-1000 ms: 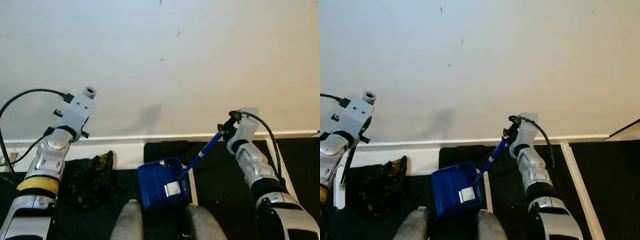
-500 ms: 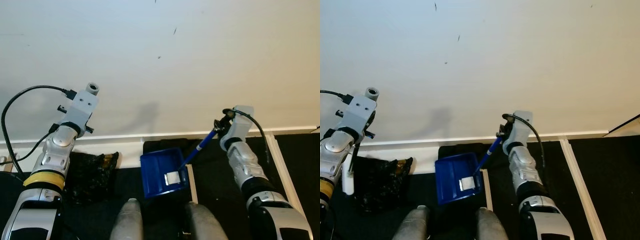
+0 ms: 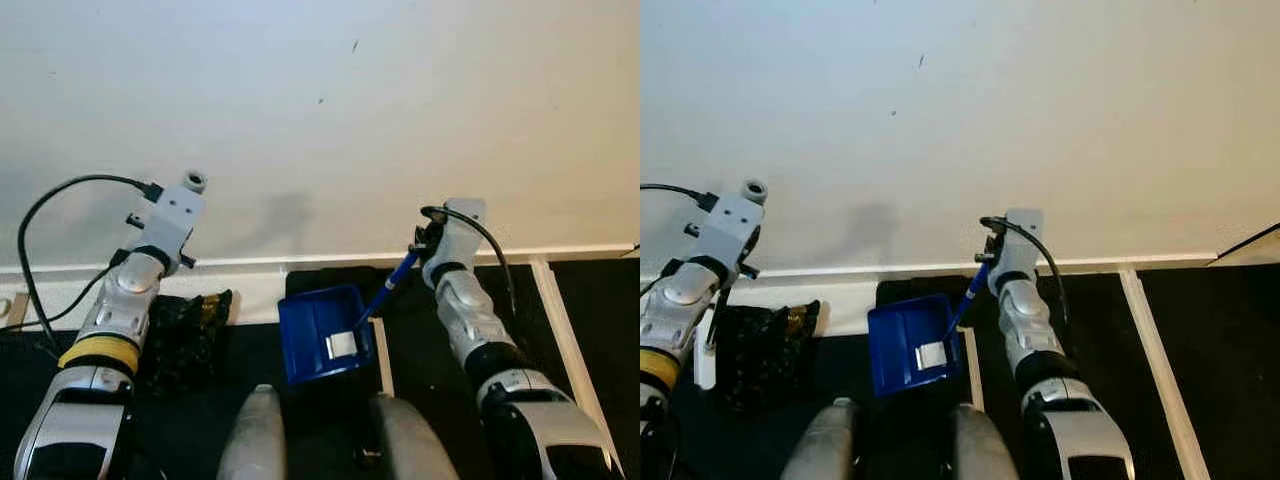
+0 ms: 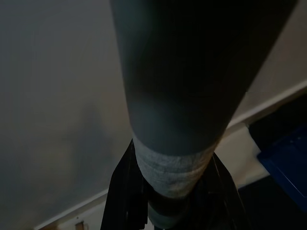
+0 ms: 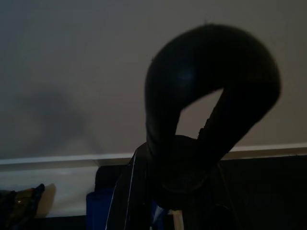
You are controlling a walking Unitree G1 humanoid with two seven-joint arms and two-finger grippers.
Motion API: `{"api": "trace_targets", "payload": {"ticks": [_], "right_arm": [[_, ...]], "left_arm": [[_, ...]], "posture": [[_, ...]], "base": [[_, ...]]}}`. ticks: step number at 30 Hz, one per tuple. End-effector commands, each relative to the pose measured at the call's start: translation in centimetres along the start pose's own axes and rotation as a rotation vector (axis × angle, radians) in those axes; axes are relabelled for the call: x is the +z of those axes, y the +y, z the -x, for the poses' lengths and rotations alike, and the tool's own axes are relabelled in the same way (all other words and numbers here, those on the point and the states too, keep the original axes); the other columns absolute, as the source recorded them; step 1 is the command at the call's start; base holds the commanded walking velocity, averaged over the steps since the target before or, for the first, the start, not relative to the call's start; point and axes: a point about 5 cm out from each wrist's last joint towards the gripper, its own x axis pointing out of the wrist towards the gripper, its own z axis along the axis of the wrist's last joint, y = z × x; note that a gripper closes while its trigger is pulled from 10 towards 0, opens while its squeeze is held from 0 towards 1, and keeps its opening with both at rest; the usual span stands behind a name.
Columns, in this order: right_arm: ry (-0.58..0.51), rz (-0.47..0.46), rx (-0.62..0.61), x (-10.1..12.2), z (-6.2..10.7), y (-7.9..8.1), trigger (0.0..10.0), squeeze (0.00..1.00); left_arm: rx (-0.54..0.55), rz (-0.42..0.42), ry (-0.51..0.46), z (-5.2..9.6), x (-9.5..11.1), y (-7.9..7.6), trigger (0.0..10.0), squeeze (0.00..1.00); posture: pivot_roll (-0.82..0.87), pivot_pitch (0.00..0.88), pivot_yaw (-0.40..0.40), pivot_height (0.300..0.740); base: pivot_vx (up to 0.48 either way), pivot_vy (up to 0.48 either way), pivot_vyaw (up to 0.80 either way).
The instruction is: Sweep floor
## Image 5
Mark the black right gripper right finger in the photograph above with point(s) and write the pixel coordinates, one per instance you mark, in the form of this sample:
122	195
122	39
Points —
251	83

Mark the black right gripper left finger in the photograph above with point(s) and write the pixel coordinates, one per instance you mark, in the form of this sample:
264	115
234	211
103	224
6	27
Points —
168	83

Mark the black floor mat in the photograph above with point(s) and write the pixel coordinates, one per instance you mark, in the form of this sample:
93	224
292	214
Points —
263	191

